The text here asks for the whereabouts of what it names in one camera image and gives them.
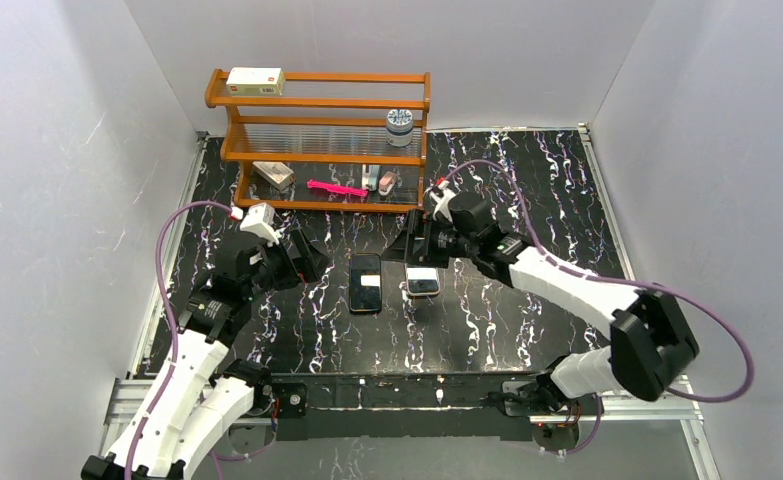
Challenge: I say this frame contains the pink comb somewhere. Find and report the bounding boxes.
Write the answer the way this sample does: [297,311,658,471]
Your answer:
[306,179,369,198]

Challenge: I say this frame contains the pink white stapler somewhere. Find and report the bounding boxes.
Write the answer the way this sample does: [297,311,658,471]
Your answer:
[377,171,398,197]

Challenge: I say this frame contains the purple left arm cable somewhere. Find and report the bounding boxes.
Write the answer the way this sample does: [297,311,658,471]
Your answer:
[123,200,247,480]

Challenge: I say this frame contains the round blue white tin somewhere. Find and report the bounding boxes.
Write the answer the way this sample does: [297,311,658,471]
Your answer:
[386,109,414,148]

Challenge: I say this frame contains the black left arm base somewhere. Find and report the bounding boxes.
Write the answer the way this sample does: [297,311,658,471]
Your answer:
[224,360,307,461]

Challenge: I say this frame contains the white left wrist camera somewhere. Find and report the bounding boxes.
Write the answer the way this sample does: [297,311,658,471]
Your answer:
[230,202,281,246]

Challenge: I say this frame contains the small white blue box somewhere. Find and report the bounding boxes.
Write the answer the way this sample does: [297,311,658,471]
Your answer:
[361,164,380,191]

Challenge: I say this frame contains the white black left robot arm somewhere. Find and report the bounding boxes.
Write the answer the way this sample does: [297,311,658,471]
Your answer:
[81,229,330,479]

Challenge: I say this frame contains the black smartphone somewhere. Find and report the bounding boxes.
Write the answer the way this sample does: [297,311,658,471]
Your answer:
[406,267,439,295]

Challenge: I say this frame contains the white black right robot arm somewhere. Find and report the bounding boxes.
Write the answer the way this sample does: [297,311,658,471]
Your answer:
[381,192,699,406]

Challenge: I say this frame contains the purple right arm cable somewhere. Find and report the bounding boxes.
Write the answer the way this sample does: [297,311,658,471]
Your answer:
[434,159,757,457]

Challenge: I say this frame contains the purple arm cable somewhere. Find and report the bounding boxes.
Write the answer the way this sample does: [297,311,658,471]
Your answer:
[434,159,757,457]
[123,200,247,480]

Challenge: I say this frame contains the orange wooden shelf rack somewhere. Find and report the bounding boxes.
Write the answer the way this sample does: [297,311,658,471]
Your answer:
[204,69,432,213]

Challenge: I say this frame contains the small grey white box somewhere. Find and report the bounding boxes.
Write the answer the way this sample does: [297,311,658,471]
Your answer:
[253,161,295,192]

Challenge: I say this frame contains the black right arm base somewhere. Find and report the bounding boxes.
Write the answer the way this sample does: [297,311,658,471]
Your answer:
[482,375,605,458]

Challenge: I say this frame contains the white red box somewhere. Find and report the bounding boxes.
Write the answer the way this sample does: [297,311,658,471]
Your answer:
[226,67,286,97]

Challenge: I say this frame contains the black phone case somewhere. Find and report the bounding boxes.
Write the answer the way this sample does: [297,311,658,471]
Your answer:
[347,252,384,315]

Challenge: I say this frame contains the aluminium front frame rail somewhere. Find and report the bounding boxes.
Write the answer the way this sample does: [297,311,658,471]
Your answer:
[92,376,724,480]

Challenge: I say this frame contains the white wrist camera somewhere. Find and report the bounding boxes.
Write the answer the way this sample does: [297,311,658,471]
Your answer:
[427,177,456,221]
[230,202,281,246]

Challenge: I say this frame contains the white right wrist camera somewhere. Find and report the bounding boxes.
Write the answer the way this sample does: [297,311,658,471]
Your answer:
[427,177,456,221]

